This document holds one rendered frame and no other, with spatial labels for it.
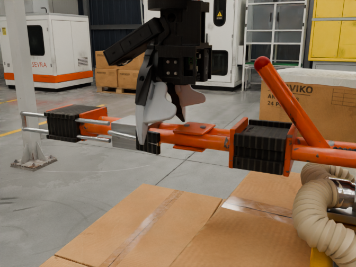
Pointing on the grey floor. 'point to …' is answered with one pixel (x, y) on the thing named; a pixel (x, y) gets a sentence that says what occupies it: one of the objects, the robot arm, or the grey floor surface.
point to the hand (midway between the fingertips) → (161, 132)
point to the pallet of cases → (117, 74)
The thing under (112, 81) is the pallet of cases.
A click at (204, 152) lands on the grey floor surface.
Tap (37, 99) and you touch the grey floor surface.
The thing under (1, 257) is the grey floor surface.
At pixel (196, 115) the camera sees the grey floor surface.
